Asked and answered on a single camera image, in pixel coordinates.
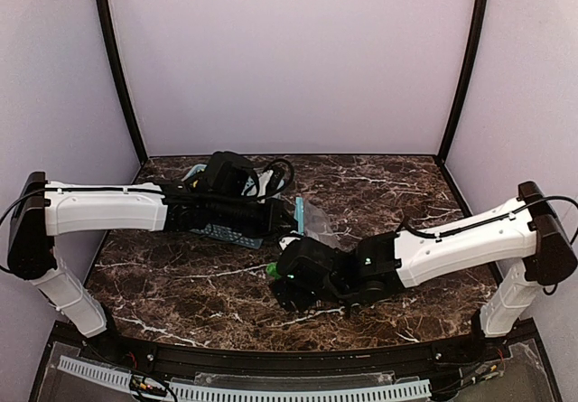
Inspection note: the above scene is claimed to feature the long green toy cucumber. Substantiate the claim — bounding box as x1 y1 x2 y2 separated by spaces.
266 263 280 279

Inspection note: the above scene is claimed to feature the clear zip top bag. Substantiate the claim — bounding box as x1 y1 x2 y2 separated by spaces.
294 196 341 249

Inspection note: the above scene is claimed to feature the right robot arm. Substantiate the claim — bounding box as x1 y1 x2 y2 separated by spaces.
270 181 577 339

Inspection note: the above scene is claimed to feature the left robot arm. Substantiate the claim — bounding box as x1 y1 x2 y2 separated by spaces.
1 151 297 339

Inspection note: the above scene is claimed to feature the light blue plastic basket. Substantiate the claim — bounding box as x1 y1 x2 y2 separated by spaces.
187 163 302 250

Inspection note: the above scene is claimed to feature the black front frame rail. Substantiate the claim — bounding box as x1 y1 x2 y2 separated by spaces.
69 324 509 389

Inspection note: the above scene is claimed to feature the white slotted cable duct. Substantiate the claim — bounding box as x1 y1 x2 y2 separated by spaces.
57 355 432 402

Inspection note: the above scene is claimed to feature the left black corner post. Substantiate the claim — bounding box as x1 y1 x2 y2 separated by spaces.
95 0 149 165

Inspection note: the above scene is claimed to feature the black corner post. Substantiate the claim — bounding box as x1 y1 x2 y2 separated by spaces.
436 0 488 168
95 0 149 165

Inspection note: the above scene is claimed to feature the right black corner post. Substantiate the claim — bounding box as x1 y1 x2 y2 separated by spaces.
436 0 488 168

